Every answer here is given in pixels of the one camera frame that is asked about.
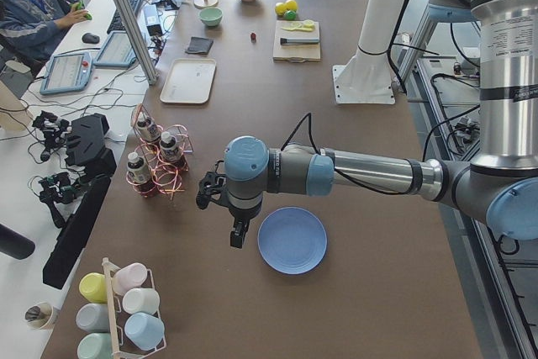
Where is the white cup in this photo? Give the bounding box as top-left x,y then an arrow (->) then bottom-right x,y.
122,288 -> 161,315

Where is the copper wire bottle rack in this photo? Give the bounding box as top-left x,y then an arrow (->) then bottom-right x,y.
125,103 -> 193,198

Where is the blue teach pendant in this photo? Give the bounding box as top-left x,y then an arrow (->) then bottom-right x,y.
40,51 -> 92,95
93,30 -> 136,69

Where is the tea bottle front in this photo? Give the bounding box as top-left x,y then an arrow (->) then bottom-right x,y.
127,151 -> 155,196

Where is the tea bottle back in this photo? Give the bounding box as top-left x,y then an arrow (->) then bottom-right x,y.
136,114 -> 161,143

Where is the black keyboard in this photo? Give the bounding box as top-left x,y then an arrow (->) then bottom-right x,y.
106,0 -> 146,35

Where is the wooden cutting board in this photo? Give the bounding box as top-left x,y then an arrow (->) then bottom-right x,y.
272,19 -> 321,62

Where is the white wire cup rack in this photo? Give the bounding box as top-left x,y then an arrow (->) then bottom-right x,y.
102,257 -> 167,359

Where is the black computer mouse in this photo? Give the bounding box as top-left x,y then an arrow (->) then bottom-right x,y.
82,33 -> 100,45

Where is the steel muddler black tip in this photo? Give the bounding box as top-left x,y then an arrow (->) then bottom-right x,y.
279,37 -> 319,45

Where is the grey cup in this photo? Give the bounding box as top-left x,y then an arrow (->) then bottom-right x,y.
76,303 -> 109,333

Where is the green ceramic bowl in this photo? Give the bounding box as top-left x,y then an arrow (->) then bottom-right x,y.
198,7 -> 223,27

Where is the cream rabbit tray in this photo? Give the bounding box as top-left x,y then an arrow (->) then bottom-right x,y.
160,58 -> 216,104

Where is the tea bottle middle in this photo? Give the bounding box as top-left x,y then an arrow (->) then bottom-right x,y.
159,131 -> 182,166

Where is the seated person blue hoodie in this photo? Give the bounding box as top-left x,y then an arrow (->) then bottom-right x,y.
1,0 -> 90,75

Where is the mint green cup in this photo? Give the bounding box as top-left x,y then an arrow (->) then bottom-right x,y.
76,333 -> 113,359

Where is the light blue cup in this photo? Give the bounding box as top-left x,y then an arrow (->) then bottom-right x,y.
124,312 -> 165,351

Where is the yellow cup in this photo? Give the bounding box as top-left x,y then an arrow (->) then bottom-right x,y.
79,272 -> 107,304

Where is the blue round plate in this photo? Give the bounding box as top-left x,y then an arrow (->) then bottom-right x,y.
257,207 -> 328,275

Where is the green lime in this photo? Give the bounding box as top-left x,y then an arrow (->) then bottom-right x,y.
283,10 -> 297,21

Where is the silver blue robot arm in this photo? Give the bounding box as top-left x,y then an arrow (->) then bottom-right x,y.
223,0 -> 537,248

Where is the yellow lemon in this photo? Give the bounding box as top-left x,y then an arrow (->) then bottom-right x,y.
284,0 -> 298,12
274,3 -> 287,16

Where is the paper cup with utensils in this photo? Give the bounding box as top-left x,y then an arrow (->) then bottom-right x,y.
24,302 -> 60,330

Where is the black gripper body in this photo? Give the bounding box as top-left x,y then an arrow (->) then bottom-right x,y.
229,198 -> 261,224

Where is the grey folded cloth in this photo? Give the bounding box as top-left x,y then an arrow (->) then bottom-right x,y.
185,36 -> 214,55

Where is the tea bottle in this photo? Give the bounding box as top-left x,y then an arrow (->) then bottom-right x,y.
136,114 -> 161,143
159,131 -> 182,166
127,151 -> 155,196

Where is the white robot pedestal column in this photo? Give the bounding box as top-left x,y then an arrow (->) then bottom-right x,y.
333,0 -> 408,104

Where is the pink cup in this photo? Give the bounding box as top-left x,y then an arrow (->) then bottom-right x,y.
112,262 -> 148,296

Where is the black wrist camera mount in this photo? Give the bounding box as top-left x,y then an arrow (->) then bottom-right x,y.
196,160 -> 229,210

